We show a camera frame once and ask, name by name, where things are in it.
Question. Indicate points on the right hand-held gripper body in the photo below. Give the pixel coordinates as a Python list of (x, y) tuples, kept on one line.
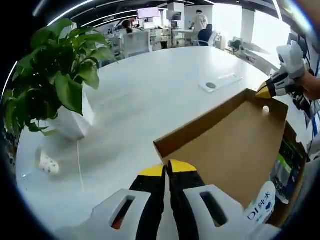
[(293, 62)]

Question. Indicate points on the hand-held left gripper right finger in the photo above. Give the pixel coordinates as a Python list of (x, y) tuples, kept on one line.
[(180, 200)]

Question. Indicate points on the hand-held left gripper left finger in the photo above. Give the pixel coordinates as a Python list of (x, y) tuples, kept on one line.
[(150, 195)]

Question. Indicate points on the brown cardboard shoe box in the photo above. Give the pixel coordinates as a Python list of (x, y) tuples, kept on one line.
[(225, 155)]

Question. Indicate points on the white blue wet wipes pack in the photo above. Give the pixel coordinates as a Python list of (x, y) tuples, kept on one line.
[(262, 200)]

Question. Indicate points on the black green grey pouch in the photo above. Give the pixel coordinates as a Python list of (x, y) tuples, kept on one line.
[(282, 175)]

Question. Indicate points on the person's right hand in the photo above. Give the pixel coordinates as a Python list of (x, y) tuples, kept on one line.
[(312, 86)]

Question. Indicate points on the black office chair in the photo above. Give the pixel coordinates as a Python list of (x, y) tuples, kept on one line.
[(235, 43)]

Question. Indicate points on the dotted white paper cup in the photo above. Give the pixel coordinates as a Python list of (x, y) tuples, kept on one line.
[(48, 165)]

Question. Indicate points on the black monitor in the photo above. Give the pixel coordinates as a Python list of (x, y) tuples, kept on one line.
[(174, 15)]

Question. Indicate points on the white office chair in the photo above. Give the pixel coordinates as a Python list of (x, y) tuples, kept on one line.
[(137, 43)]

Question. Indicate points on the pink screen monitor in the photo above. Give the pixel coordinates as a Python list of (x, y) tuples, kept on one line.
[(148, 13)]

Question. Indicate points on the green plant in white pot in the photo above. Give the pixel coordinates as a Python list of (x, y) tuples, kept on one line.
[(62, 82)]

